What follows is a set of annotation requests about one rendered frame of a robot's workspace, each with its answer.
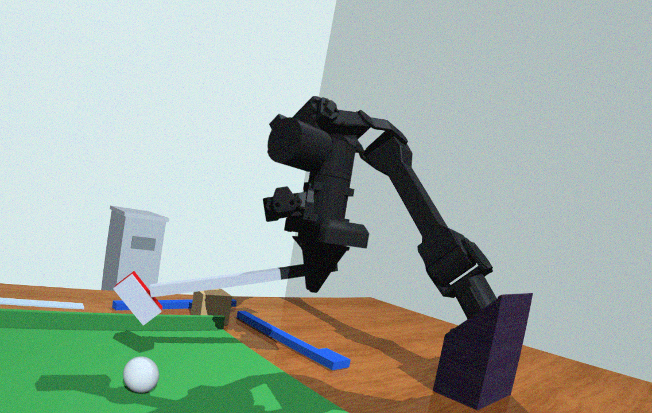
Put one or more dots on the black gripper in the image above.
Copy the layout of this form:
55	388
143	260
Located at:
326	238

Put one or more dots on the white putter shaft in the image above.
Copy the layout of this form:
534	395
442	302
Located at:
142	302

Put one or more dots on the green putting mat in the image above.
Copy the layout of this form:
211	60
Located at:
200	371

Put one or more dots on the tan block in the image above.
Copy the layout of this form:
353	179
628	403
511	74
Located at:
212	302

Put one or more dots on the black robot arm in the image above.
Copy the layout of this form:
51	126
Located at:
323	140

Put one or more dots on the white ball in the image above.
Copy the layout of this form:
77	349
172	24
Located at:
141	374

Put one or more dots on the blue long bar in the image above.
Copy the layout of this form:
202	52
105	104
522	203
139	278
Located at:
166	304
323	356

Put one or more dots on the light blue flat bar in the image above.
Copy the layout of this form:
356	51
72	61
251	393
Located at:
26	302

